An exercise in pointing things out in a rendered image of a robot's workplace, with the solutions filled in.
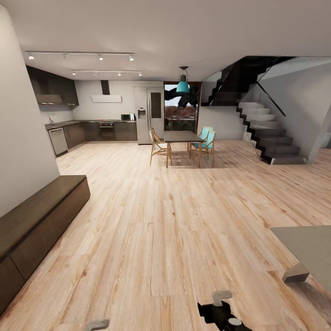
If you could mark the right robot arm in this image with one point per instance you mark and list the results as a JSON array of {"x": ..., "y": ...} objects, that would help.
[{"x": 219, "y": 313}]

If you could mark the fixed window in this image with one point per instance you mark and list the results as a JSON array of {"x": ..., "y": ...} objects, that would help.
[{"x": 182, "y": 109}]

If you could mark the stairs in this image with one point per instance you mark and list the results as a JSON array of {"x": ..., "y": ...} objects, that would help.
[{"x": 237, "y": 86}]

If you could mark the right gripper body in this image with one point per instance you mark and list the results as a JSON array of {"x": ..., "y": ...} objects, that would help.
[{"x": 211, "y": 313}]

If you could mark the range hood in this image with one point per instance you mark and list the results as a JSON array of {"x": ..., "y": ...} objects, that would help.
[{"x": 106, "y": 98}]

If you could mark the cabinet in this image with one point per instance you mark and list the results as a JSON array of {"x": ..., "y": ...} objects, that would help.
[
  {"x": 66, "y": 90},
  {"x": 30, "y": 230},
  {"x": 43, "y": 86}
]

